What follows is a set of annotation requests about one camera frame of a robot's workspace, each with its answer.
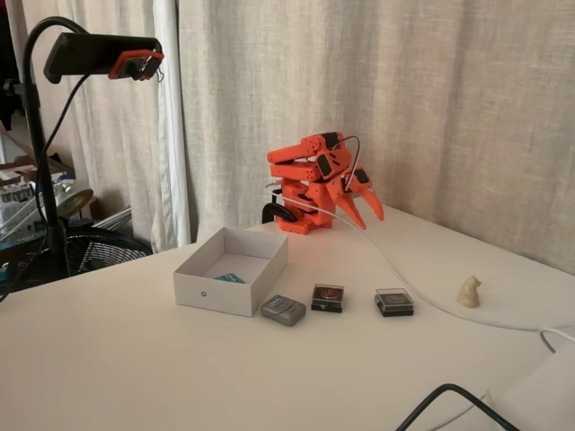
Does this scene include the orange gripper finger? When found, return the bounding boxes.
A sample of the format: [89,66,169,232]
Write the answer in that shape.
[358,184,385,223]
[336,191,367,232]

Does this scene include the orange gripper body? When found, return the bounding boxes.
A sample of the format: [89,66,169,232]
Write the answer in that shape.
[325,165,374,201]

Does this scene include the white cardboard bin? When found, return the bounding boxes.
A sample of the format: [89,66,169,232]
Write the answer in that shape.
[172,225,289,318]

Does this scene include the black table clamp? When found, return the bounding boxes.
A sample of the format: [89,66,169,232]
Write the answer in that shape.
[261,202,301,224]

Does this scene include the black case with copper coin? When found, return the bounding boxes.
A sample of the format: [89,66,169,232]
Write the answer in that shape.
[310,283,346,313]

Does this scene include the black case with dark coin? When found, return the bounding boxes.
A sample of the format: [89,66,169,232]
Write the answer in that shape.
[374,287,417,319]

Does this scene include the beige linen curtain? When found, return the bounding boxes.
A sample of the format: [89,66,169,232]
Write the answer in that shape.
[178,0,575,275]

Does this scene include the grey metal tin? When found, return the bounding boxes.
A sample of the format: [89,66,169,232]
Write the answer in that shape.
[260,294,307,328]

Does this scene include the cream animal figurine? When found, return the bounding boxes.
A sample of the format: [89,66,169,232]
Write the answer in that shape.
[456,275,483,309]

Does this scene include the white rack rods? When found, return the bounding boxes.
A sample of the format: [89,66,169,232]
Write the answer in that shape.
[87,205,132,231]

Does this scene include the orange-framed webcam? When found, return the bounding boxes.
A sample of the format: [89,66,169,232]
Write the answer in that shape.
[107,49,165,84]

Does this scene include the black fan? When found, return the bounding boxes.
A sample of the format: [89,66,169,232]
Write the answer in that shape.
[62,225,153,276]

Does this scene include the silver lamp head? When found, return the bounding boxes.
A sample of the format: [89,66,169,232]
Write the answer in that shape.
[56,187,94,217]

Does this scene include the brown cardboard box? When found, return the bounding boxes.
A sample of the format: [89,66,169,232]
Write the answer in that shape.
[0,128,75,180]

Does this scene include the black gooseneck stand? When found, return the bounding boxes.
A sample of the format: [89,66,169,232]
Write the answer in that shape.
[21,15,91,278]

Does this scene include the dark hanging garment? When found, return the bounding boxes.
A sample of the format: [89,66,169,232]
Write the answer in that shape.
[0,0,23,132]

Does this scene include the black and white servo wire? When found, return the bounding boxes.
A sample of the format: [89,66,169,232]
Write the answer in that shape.
[334,136,363,194]

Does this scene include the long white cable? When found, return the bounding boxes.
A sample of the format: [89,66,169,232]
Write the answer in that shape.
[263,179,575,356]

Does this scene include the thick black cable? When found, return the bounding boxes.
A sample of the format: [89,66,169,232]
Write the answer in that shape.
[394,383,522,431]

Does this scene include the black camera holder bar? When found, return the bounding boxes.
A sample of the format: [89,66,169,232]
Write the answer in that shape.
[42,33,164,84]

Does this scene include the black webcam cable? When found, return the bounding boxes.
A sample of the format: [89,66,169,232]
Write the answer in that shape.
[0,74,91,304]

